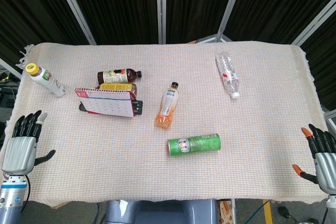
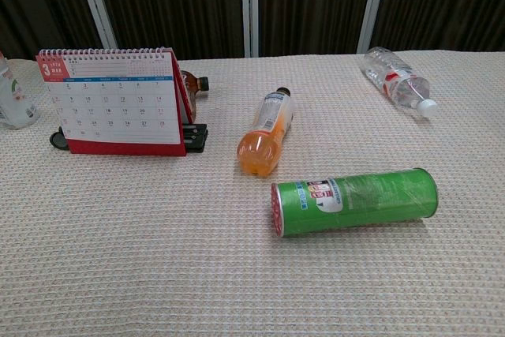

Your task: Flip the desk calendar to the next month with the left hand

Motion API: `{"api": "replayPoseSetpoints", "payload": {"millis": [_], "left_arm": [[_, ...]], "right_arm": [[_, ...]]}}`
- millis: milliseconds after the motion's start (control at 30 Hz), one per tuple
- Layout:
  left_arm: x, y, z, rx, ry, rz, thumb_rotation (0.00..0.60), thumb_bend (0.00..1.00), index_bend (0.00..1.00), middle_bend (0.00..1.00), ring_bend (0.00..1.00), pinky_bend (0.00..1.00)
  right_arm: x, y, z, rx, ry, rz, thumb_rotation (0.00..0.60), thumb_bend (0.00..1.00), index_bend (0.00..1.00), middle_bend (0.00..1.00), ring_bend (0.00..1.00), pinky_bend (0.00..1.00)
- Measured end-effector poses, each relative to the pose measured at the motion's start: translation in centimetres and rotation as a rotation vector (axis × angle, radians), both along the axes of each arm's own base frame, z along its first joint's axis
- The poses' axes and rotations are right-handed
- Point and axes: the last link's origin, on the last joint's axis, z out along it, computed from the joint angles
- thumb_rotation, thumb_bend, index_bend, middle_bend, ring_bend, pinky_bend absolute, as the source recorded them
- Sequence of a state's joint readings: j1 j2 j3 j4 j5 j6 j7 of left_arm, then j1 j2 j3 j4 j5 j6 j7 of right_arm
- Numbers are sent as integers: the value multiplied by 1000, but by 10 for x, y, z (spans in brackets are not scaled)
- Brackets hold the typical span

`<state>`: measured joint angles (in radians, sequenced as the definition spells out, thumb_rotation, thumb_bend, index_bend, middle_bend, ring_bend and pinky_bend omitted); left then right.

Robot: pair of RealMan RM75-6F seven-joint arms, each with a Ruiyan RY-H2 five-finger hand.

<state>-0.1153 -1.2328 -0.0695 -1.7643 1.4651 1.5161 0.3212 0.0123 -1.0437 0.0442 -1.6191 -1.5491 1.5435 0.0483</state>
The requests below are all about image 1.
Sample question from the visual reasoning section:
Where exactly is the beige woven tablecloth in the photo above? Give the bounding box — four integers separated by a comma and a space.
12, 41, 329, 208

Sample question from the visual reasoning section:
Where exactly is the dark partition panel white frame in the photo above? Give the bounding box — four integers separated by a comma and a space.
160, 0, 247, 44
62, 0, 167, 45
0, 0, 97, 78
223, 0, 336, 46
290, 0, 336, 130

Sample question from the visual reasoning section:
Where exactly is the grey robot torso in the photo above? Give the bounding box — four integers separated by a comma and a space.
104, 199, 219, 224

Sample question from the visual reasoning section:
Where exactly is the green chip can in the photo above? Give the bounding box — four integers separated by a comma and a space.
167, 132, 222, 158

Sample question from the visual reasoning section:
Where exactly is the clear water bottle white cap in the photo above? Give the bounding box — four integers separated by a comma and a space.
215, 51, 241, 100

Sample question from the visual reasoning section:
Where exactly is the orange printed cardboard box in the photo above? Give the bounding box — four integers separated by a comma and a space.
217, 199, 235, 224

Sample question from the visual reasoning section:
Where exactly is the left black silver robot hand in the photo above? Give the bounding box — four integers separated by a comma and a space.
1, 110, 57, 175

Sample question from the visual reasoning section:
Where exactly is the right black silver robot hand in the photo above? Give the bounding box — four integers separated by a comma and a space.
292, 123, 336, 196

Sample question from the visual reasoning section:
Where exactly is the black flat holder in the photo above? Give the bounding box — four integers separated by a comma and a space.
79, 99, 144, 115

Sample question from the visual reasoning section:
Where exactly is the orange drink bottle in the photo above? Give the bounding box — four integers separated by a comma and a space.
155, 81, 181, 130

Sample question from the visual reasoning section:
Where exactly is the blue cable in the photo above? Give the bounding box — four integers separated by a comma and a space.
252, 199, 267, 224

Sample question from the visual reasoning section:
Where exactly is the yellow post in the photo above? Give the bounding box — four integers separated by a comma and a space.
262, 200, 272, 224

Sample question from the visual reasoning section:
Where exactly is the spiral desk calendar red base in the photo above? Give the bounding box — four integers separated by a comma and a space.
75, 87, 138, 118

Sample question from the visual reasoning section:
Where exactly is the dark tea bottle black cap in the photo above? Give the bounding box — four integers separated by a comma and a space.
97, 68, 143, 85

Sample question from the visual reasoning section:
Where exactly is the dark bottle yellow label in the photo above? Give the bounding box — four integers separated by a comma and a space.
94, 82, 138, 96

